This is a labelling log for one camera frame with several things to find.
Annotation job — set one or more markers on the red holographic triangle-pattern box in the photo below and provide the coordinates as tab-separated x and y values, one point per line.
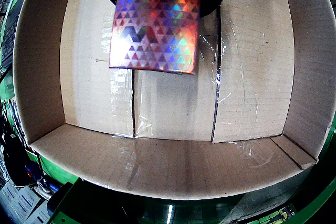
155	24

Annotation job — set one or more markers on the large shallow cardboard tray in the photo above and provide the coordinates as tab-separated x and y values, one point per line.
178	103

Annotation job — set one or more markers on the black rounded device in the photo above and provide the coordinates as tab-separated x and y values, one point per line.
15	161

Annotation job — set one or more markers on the blue plastic tube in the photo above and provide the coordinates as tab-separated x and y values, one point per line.
52	186

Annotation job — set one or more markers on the green metal machine housing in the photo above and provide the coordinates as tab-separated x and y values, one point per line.
65	203

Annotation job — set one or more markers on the printed paper sheets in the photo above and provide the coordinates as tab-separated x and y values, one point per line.
21	203

